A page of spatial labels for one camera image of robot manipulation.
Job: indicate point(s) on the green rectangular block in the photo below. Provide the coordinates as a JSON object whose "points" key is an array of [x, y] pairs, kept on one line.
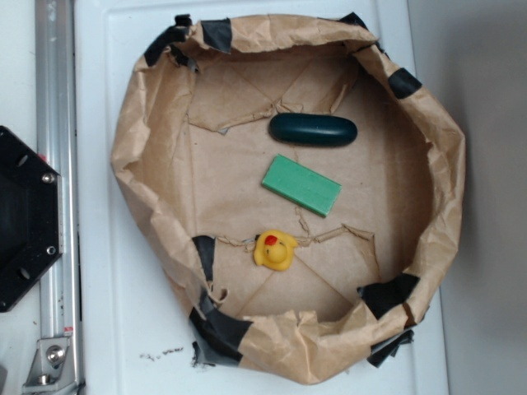
{"points": [[301, 185]]}

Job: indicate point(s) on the yellow rubber duck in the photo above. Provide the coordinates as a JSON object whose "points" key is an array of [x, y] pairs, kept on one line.
{"points": [[274, 249]]}

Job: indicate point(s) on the dark green oval object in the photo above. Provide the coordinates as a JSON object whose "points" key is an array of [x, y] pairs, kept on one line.
{"points": [[313, 130]]}

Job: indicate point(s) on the brown paper bin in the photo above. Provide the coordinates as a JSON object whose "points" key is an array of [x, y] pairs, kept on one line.
{"points": [[192, 147]]}

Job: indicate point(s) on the white plastic board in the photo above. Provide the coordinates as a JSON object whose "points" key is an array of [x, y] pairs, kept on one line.
{"points": [[137, 339]]}

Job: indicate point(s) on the aluminium extrusion rail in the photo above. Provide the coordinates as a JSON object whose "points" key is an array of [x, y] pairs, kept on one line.
{"points": [[60, 300]]}

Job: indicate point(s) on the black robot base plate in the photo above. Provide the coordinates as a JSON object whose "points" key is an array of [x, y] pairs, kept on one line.
{"points": [[30, 227]]}

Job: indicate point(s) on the metal corner bracket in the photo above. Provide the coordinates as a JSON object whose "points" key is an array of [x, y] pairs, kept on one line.
{"points": [[52, 370]]}

